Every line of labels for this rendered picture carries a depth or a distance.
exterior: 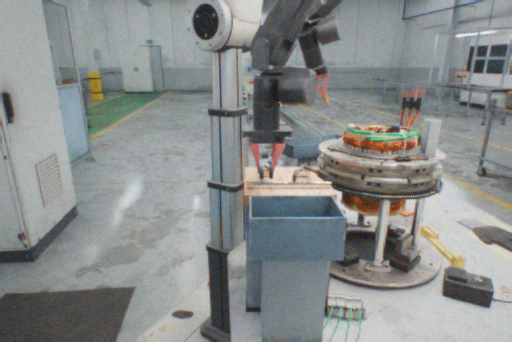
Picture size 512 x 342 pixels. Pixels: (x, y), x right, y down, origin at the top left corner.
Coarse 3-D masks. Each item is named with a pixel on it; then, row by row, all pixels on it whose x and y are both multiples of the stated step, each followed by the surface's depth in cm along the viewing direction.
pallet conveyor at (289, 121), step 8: (288, 112) 403; (248, 120) 352; (288, 120) 373; (296, 128) 335; (304, 128) 308; (312, 128) 300; (304, 136) 305; (248, 152) 383; (264, 152) 226; (248, 160) 386; (288, 160) 391
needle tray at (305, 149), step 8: (312, 136) 125; (320, 136) 126; (328, 136) 128; (336, 136) 128; (288, 144) 113; (296, 144) 123; (304, 144) 124; (312, 144) 113; (288, 152) 114; (296, 152) 111; (304, 152) 113; (312, 152) 114; (304, 160) 119; (312, 160) 117
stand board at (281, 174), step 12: (252, 168) 87; (264, 168) 87; (276, 168) 87; (288, 168) 87; (252, 180) 78; (264, 180) 78; (276, 180) 78; (288, 180) 78; (300, 180) 78; (312, 180) 78; (252, 192) 70; (264, 192) 70; (276, 192) 70; (288, 192) 71; (300, 192) 71; (312, 192) 71; (324, 192) 71
